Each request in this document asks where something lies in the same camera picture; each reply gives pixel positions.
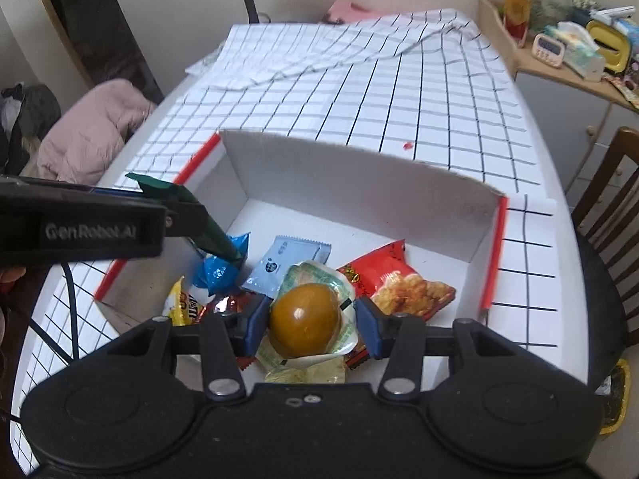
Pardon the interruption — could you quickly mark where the pink puffy jacket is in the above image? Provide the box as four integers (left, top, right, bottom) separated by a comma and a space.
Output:
36, 79, 156, 185

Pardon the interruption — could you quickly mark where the braised egg clear packet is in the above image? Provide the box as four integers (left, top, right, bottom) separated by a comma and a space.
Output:
256, 261, 359, 372

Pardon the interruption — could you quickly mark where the wooden corner shelf cabinet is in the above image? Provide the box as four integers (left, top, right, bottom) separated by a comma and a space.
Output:
478, 0, 638, 190

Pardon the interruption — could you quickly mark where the red white cardboard box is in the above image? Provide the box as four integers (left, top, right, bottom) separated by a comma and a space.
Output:
93, 127, 510, 385

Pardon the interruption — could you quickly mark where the yellow black container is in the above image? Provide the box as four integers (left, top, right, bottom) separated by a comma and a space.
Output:
586, 20, 631, 75

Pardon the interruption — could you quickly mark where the brown wooden chair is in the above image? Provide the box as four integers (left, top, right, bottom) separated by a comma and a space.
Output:
572, 127, 638, 388

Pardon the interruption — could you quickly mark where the red chips snack bag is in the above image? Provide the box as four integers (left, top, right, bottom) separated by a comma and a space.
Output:
335, 239, 457, 370

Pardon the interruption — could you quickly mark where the cream white snack packet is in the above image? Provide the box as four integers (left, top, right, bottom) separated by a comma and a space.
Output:
264, 357, 347, 385

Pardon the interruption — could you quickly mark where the black cable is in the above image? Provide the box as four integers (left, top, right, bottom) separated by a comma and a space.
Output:
0, 260, 81, 425

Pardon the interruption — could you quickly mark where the light blue snack packet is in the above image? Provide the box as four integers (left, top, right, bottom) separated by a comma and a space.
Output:
240, 235, 331, 299

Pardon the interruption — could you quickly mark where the yellow snack packet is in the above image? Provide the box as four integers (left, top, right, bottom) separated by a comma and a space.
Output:
163, 277, 205, 327

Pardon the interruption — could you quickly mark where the white black checkered tablecloth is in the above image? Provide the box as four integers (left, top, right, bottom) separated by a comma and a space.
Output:
8, 8, 560, 477

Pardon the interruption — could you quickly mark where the white tissue box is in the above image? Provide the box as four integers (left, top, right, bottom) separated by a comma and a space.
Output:
545, 22, 605, 82

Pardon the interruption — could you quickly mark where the green snack packet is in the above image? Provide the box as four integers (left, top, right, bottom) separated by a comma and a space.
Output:
126, 172, 244, 265

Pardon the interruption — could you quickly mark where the orange liquid bottle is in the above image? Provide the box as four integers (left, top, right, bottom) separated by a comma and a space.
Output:
502, 0, 532, 48

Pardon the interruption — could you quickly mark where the blue cookie snack packet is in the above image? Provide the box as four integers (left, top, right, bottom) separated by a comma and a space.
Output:
193, 232, 250, 296

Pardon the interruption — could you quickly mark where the white digital timer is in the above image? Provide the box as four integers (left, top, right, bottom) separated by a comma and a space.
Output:
531, 34, 566, 68

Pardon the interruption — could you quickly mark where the pink folder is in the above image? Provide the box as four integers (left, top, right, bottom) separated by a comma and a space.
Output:
321, 0, 382, 25

